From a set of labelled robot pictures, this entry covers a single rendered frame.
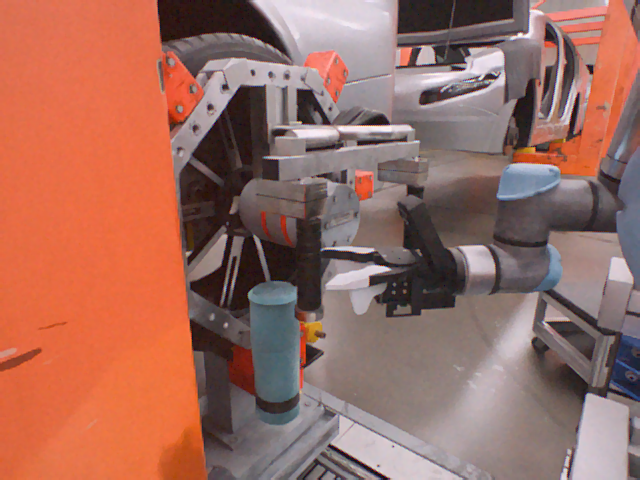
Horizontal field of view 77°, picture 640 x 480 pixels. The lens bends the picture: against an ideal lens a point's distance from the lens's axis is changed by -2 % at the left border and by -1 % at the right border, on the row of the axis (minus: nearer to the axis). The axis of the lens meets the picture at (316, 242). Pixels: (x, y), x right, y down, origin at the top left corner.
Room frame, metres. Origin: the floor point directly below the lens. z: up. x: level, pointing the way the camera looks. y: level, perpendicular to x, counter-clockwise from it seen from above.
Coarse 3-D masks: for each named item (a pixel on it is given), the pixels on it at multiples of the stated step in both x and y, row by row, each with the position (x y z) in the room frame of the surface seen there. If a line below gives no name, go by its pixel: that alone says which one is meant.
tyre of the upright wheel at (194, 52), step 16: (176, 48) 0.74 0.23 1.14; (192, 48) 0.76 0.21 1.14; (208, 48) 0.78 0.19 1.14; (224, 48) 0.81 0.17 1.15; (240, 48) 0.84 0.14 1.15; (256, 48) 0.87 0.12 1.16; (272, 48) 0.91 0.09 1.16; (192, 64) 0.75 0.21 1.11; (288, 64) 0.95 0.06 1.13; (192, 320) 0.71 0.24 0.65; (192, 336) 0.71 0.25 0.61; (208, 336) 0.74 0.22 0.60
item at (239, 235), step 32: (224, 128) 0.84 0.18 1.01; (192, 160) 0.76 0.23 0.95; (224, 160) 0.84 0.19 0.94; (224, 224) 0.82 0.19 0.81; (192, 256) 0.76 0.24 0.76; (224, 256) 0.83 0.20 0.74; (256, 256) 0.89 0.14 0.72; (288, 256) 1.01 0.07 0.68; (192, 288) 0.93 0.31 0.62; (224, 288) 0.81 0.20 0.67
